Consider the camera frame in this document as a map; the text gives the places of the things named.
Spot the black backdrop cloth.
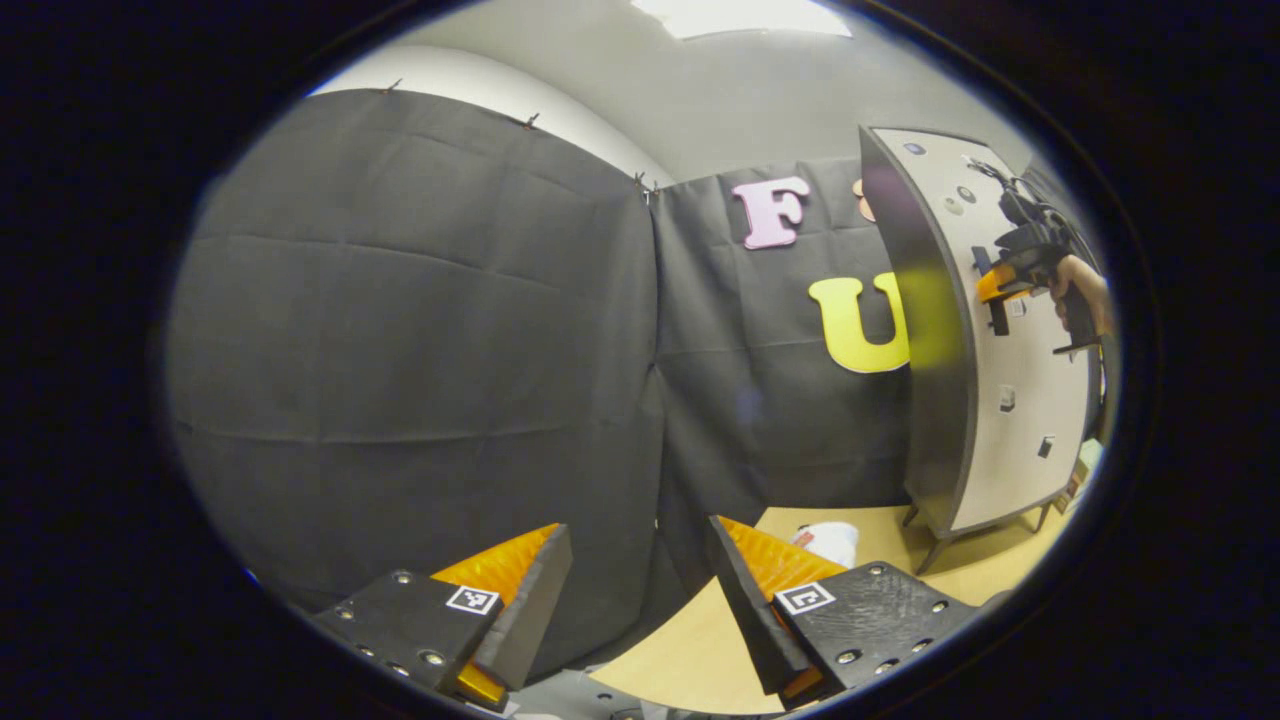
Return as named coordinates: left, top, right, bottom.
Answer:
left=165, top=88, right=913, bottom=691

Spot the white fluffy plush toy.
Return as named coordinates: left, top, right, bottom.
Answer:
left=795, top=521, right=861, bottom=569

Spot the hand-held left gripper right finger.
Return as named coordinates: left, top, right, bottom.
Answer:
left=706, top=516, right=987, bottom=712

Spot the white cabinet door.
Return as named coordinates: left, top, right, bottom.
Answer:
left=870, top=127, right=1101, bottom=534

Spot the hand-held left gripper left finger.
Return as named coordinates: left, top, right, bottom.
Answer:
left=310, top=523, right=575, bottom=713

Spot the grey cabinet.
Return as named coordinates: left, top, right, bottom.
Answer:
left=858, top=125, right=1101, bottom=577

